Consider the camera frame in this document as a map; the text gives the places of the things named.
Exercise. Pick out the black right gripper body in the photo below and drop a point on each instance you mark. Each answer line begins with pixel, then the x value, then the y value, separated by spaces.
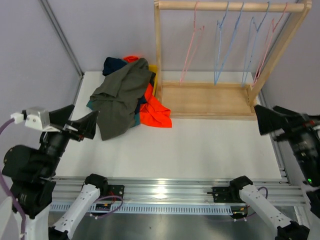
pixel 306 145

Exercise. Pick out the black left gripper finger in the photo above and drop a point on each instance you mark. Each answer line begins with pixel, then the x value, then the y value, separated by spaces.
pixel 61 116
pixel 85 127

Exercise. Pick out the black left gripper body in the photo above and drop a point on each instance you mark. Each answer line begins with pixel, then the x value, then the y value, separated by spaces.
pixel 55 143

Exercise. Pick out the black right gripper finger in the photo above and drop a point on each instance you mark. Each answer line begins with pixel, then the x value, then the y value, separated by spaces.
pixel 286 114
pixel 267 120

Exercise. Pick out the teal green shorts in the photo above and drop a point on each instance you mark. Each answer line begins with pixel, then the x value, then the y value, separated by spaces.
pixel 136 119

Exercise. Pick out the olive green shorts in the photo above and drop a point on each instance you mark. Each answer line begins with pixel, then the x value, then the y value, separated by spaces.
pixel 116 99

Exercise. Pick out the navy blue shorts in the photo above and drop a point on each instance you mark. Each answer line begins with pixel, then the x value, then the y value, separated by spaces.
pixel 112 65

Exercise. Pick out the orange shorts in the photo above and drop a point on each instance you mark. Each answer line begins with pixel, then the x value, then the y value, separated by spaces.
pixel 155 110

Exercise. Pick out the blue hanger with navy shorts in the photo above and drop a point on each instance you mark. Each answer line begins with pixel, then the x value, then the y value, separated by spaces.
pixel 217 45

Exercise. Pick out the pink hanger with olive shorts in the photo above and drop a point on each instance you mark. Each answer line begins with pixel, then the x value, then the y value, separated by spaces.
pixel 191 48

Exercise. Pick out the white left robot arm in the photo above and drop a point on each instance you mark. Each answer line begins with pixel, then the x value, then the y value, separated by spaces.
pixel 32 170

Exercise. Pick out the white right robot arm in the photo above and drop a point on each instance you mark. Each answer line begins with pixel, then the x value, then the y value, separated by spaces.
pixel 283 227

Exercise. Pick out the wooden clothes rack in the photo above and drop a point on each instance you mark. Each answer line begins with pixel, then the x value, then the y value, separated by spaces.
pixel 197 97

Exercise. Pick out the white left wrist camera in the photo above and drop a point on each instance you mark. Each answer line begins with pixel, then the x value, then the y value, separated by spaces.
pixel 36 118

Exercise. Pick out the aluminium mounting rail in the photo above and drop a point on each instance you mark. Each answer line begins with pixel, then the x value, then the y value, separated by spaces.
pixel 181 190

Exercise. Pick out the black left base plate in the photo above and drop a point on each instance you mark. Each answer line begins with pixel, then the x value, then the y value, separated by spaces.
pixel 114 190

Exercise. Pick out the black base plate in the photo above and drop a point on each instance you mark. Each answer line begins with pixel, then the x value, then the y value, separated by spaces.
pixel 114 190
pixel 223 194

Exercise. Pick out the white slotted cable duct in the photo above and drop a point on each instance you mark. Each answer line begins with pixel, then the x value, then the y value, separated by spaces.
pixel 169 209

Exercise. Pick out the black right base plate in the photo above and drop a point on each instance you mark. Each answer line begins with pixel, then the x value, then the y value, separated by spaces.
pixel 223 194

